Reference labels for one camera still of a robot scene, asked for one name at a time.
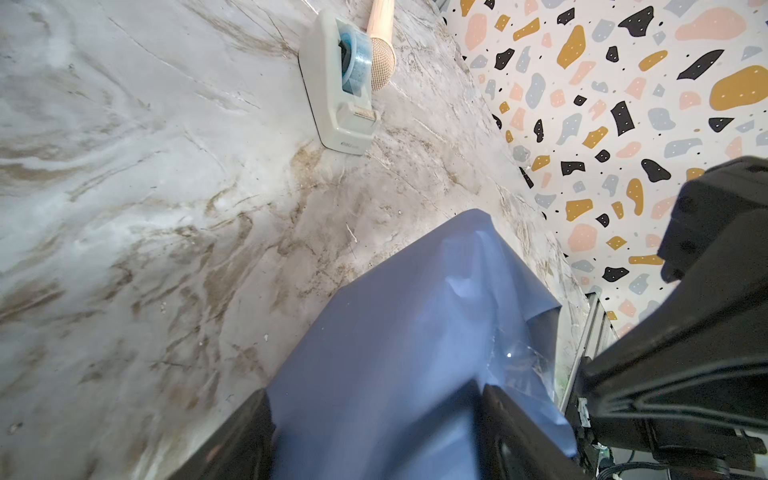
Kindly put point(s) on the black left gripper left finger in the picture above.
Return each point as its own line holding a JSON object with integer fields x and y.
{"x": 241, "y": 448}

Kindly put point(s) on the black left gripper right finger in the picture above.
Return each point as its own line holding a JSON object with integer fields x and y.
{"x": 512, "y": 446}

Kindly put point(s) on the blue wrapping paper sheet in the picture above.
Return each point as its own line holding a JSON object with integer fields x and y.
{"x": 387, "y": 382}

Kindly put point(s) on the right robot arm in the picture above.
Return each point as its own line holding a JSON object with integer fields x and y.
{"x": 688, "y": 384}

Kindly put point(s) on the grey tape dispenser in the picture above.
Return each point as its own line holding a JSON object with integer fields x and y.
{"x": 335, "y": 59}

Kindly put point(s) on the beige microphone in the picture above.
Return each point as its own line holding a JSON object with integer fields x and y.
{"x": 380, "y": 29}

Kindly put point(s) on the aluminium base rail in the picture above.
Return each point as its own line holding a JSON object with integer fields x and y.
{"x": 597, "y": 335}

